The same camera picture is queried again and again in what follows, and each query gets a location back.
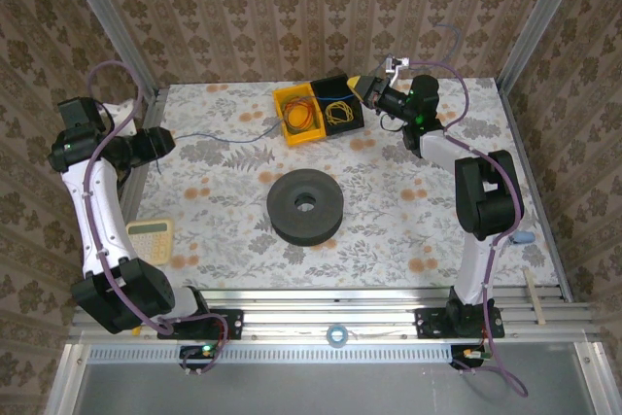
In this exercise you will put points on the wooden stick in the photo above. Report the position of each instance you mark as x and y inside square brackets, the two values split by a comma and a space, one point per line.
[534, 296]

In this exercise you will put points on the black foam spool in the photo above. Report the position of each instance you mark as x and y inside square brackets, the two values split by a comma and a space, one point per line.
[291, 220]

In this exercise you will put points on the grey metal tray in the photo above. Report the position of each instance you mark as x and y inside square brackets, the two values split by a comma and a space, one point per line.
[316, 386]

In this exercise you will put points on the blue tape roll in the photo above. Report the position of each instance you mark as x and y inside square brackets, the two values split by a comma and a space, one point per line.
[330, 336]

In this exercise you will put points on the small light blue object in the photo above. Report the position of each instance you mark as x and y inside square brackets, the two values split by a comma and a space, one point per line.
[525, 238]

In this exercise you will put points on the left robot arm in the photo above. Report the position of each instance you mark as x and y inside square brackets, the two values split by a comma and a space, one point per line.
[104, 220]

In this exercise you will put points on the black plastic bin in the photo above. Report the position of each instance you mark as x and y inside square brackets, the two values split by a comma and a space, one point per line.
[340, 130]

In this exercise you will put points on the yellow plastic bin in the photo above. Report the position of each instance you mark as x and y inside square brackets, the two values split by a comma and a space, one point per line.
[303, 139]

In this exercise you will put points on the floral tablecloth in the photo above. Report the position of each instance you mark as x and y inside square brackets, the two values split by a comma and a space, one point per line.
[389, 220]

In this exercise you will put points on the small black electronics board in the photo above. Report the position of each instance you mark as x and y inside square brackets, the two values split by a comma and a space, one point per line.
[199, 353]
[469, 356]

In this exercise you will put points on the cream calculator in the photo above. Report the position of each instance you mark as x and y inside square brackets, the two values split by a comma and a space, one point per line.
[150, 242]

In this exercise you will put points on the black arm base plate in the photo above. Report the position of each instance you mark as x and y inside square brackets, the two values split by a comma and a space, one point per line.
[425, 325]
[233, 322]

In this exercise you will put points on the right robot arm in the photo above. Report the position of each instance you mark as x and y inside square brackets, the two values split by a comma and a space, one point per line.
[491, 201]

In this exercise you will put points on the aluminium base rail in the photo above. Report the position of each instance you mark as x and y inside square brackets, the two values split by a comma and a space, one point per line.
[316, 310]

